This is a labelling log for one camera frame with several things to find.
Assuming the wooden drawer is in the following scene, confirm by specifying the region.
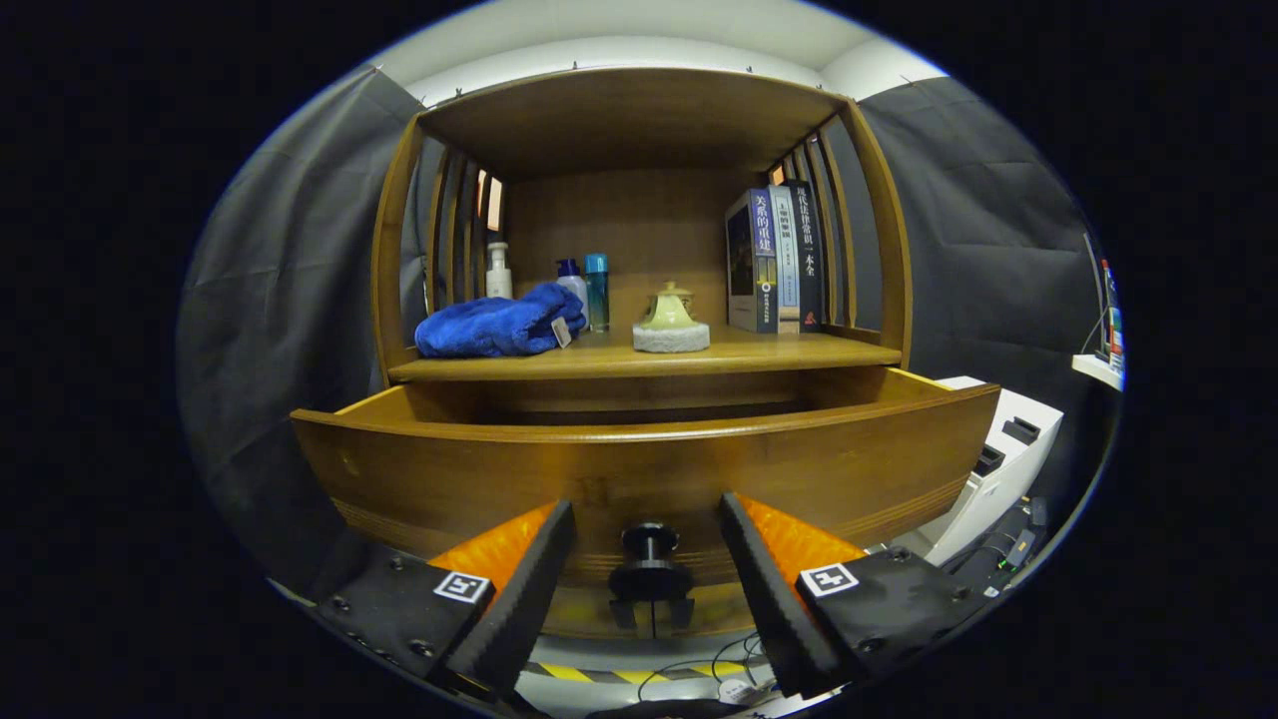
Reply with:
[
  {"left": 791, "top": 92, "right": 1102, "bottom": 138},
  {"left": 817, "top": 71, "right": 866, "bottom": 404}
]
[{"left": 290, "top": 367, "right": 1002, "bottom": 640}]

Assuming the black spine book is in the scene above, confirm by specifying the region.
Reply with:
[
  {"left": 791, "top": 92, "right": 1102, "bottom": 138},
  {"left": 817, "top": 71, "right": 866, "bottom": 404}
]
[{"left": 784, "top": 180, "right": 825, "bottom": 333}]

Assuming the wooden countertop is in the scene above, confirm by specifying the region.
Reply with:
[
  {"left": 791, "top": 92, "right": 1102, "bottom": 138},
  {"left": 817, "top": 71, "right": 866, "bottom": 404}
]
[{"left": 387, "top": 325, "right": 903, "bottom": 382}]

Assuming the black cable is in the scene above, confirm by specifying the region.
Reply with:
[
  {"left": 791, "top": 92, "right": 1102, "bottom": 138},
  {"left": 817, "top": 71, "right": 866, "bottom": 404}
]
[{"left": 639, "top": 632, "right": 765, "bottom": 700}]

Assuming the white storage box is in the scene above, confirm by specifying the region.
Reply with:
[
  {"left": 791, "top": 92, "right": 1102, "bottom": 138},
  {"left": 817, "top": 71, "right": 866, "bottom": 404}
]
[{"left": 894, "top": 375, "right": 1064, "bottom": 568}]

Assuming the wooden cabinet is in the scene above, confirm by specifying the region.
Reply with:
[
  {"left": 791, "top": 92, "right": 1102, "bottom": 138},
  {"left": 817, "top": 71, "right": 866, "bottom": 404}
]
[{"left": 290, "top": 65, "right": 1002, "bottom": 640}]

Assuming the wooden cabinet door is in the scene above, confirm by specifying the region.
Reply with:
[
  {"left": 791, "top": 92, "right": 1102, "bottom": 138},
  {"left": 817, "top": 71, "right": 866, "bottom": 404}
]
[
  {"left": 651, "top": 584, "right": 760, "bottom": 640},
  {"left": 544, "top": 587, "right": 652, "bottom": 640}
]

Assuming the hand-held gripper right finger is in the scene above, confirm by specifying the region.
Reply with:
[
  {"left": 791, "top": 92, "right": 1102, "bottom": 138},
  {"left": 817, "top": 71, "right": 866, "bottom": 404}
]
[{"left": 719, "top": 491, "right": 999, "bottom": 700}]

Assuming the white spine book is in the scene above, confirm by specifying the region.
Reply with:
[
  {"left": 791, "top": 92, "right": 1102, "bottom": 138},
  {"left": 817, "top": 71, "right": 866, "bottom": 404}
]
[{"left": 769, "top": 185, "right": 803, "bottom": 334}]

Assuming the pale green scrub brush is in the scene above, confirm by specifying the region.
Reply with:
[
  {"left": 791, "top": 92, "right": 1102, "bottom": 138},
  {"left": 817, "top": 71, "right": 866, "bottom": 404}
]
[{"left": 632, "top": 292, "right": 712, "bottom": 354}]

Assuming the black device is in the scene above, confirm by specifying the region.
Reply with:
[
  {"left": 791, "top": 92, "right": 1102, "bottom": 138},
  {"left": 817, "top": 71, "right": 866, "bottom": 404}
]
[{"left": 944, "top": 496, "right": 1049, "bottom": 590}]

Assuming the blue towel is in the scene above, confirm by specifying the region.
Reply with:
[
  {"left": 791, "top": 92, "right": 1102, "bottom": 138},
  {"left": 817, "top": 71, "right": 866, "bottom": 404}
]
[{"left": 414, "top": 283, "right": 588, "bottom": 359}]

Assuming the clear blue bottle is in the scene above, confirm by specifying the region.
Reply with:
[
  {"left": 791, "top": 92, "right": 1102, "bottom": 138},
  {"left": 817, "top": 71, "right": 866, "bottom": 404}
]
[{"left": 584, "top": 253, "right": 611, "bottom": 334}]

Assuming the yellow black floor tape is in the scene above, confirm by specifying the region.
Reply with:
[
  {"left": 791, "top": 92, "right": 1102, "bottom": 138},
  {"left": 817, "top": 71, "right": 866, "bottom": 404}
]
[{"left": 539, "top": 659, "right": 750, "bottom": 687}]

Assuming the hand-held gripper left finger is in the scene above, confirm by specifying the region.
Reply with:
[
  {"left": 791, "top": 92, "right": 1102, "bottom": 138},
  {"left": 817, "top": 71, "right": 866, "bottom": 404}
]
[{"left": 315, "top": 499, "right": 577, "bottom": 700}]

